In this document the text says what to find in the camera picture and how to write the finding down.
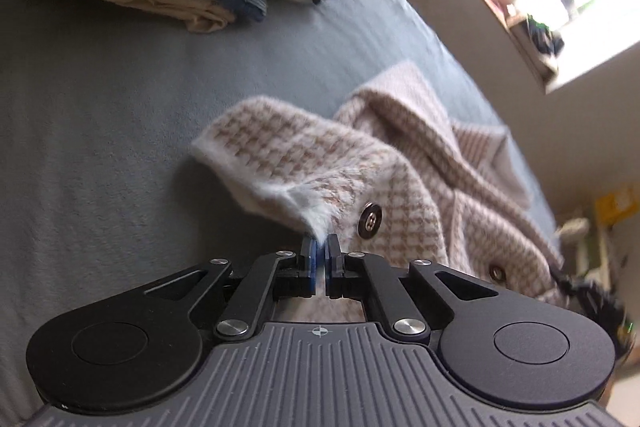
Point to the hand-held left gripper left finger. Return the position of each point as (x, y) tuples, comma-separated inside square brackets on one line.
[(311, 264)]

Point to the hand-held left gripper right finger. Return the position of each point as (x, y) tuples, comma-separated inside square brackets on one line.
[(330, 264)]

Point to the beige houndstooth knit coat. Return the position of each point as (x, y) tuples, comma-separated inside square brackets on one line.
[(310, 157)]

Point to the white carved bedpost finial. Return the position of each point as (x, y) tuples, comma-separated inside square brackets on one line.
[(574, 229)]

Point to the grey-blue bed blanket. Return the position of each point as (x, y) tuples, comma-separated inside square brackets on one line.
[(100, 132)]

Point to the dark cloth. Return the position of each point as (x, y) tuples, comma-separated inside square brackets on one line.
[(597, 307)]

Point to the white and green desk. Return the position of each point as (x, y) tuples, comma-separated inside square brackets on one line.
[(607, 257)]

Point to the yellow box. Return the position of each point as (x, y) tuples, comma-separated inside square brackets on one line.
[(617, 204)]

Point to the cardboard box with shoes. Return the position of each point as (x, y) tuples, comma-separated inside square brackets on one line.
[(540, 38)]

